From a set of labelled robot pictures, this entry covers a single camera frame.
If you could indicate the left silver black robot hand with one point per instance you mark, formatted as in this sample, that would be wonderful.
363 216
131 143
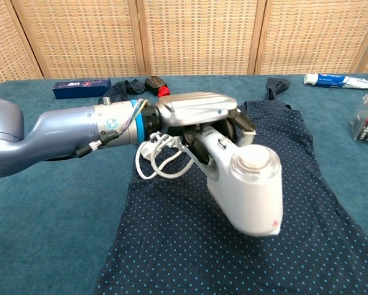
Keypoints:
196 107

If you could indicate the white handheld steam iron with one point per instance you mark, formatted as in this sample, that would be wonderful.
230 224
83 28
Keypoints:
248 196

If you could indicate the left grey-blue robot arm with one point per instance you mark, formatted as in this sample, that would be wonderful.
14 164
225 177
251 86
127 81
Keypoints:
64 129

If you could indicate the black bottle with red cap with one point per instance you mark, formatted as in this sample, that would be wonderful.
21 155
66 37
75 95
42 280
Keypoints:
154 83

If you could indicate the woven wicker folding screen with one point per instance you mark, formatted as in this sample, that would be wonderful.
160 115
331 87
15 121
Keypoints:
199 37

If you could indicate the dark blue rectangular carton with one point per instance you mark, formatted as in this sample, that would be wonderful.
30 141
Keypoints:
79 88

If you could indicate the white blue toothpaste tube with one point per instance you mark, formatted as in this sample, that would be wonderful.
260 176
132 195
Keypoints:
331 80

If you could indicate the navy polka dot shirt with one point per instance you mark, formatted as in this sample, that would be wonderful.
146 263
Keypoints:
202 246

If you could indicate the clear box with red pieces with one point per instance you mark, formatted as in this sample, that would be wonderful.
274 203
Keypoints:
367 123

